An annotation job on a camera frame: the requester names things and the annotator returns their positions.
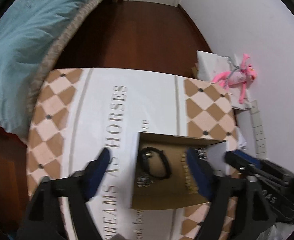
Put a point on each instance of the bed mattress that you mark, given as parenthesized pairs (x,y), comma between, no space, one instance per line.
(55,50)

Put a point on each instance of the white covered side box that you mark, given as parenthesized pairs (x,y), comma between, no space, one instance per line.
(209,64)

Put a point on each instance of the diamond pattern tablecloth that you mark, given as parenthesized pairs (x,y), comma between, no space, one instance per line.
(79,111)

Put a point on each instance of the white plastic bag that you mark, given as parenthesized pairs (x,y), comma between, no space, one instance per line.
(278,231)

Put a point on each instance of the white cardboard jewelry box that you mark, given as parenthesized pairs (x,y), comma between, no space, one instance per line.
(163,158)

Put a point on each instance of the pink panther plush toy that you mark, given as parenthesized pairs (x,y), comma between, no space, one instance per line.
(241,76)

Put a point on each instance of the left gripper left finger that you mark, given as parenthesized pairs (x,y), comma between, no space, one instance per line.
(93,174)

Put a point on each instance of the white power strip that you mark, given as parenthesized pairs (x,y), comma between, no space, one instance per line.
(258,131)

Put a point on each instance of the blue duvet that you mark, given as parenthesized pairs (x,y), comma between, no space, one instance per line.
(27,30)

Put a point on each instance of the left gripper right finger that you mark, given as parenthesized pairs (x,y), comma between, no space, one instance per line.
(201,171)

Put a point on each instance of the small silver jewelry piece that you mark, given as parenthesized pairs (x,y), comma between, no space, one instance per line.
(143,180)

